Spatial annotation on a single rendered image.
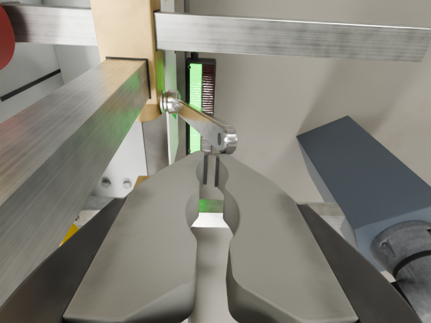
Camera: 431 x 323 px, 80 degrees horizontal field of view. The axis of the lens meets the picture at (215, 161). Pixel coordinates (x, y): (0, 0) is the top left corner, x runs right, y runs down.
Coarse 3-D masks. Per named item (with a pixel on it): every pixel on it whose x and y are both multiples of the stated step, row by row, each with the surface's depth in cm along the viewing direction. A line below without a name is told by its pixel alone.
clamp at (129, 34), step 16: (96, 0) 21; (112, 0) 21; (128, 0) 21; (144, 0) 21; (96, 16) 22; (112, 16) 22; (128, 16) 22; (144, 16) 22; (96, 32) 22; (112, 32) 22; (128, 32) 22; (144, 32) 22; (112, 48) 23; (128, 48) 23; (144, 48) 23; (160, 64) 27; (160, 80) 27; (144, 112) 27; (160, 112) 29
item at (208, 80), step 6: (204, 66) 40; (210, 66) 40; (204, 72) 41; (210, 72) 41; (204, 78) 41; (210, 78) 41; (204, 84) 42; (210, 84) 42; (204, 90) 42; (210, 90) 42; (204, 96) 43; (210, 96) 43; (204, 102) 43; (210, 102) 43; (204, 108) 44; (210, 108) 44; (204, 138) 47; (204, 144) 48; (210, 144) 48; (204, 150) 48
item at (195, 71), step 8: (192, 64) 40; (200, 64) 40; (192, 72) 41; (200, 72) 41; (192, 80) 41; (200, 80) 41; (192, 88) 42; (200, 88) 42; (192, 96) 43; (200, 96) 43; (200, 104) 44; (192, 128) 46; (192, 136) 47; (192, 144) 48; (192, 152) 48
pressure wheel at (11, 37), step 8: (0, 8) 21; (0, 16) 20; (0, 24) 20; (8, 24) 21; (0, 32) 20; (8, 32) 21; (0, 40) 21; (8, 40) 21; (0, 48) 21; (8, 48) 22; (0, 56) 21; (8, 56) 22; (0, 64) 22
